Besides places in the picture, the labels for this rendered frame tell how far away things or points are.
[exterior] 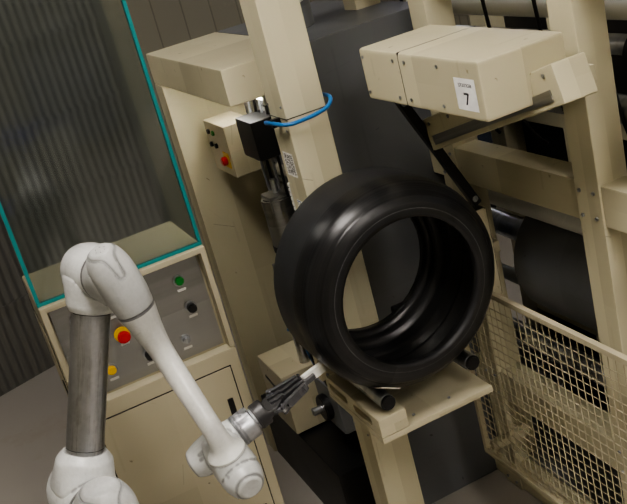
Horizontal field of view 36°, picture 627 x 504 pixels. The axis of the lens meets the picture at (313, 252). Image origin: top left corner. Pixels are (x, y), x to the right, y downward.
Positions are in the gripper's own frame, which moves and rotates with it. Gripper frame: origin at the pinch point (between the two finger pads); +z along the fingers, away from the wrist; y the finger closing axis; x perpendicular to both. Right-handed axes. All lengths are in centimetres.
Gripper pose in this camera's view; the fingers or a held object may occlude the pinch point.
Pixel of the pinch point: (313, 373)
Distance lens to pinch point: 265.1
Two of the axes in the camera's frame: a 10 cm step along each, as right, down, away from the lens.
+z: 7.9, -5.8, 2.0
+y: -4.0, -2.4, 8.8
